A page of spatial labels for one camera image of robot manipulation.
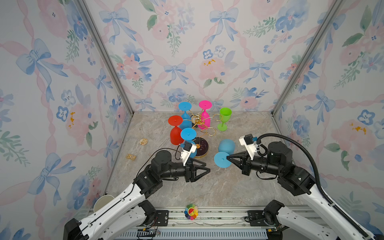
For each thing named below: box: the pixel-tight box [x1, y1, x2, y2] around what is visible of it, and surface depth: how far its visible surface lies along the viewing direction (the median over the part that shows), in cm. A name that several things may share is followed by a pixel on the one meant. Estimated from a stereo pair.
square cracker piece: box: [126, 153, 137, 161], surface depth 97 cm
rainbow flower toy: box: [184, 203, 199, 221], surface depth 77 cm
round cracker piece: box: [139, 138, 148, 146], surface depth 105 cm
